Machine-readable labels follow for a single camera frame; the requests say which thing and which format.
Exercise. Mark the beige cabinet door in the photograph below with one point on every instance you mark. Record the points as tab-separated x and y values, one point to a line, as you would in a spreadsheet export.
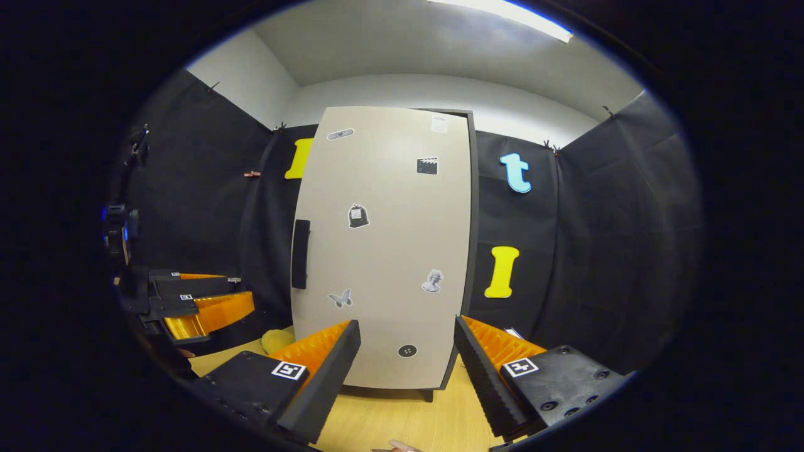
377	263

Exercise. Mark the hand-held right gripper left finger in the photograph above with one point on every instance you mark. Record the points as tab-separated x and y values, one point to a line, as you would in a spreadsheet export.
320	383

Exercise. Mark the black backdrop cloth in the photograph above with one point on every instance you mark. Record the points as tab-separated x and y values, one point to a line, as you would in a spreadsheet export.
597	251

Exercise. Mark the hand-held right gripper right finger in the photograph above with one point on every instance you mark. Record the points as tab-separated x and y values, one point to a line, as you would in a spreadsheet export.
487	383

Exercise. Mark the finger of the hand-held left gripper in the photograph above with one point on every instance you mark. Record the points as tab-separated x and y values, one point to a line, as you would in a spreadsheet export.
195	287
213	314

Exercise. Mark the white paperback book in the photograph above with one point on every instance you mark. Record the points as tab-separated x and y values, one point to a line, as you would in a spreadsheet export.
512	331

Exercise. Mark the yellow bumpy sponge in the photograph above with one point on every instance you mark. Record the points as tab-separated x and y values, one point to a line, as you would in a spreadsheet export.
276	340

